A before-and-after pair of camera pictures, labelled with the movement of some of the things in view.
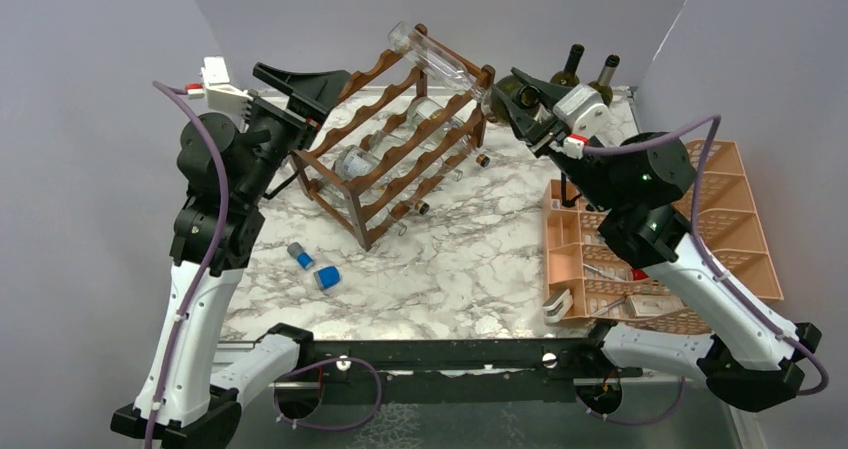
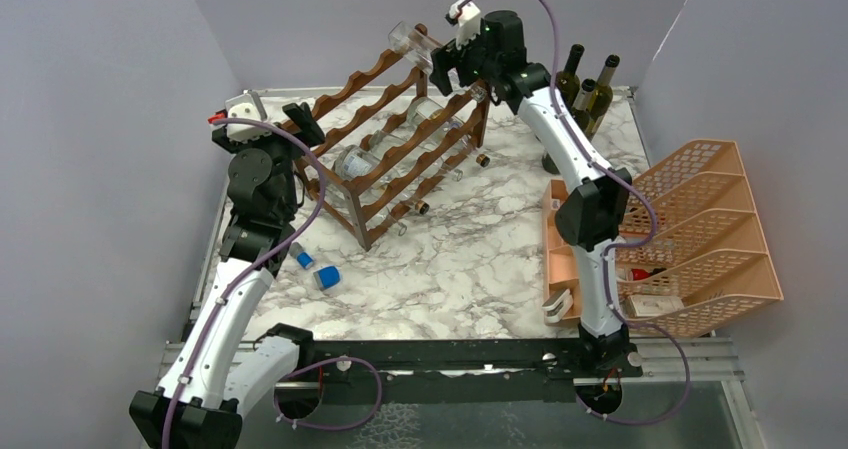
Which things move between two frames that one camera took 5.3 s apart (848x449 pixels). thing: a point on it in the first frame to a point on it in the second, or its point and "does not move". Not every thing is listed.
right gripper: (539, 136) to (447, 57)
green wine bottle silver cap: (603, 82) does not move
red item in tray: (639, 274) does not move
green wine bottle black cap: (567, 77) does not move
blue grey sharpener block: (327, 277) does not move
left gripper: (312, 96) to (235, 147)
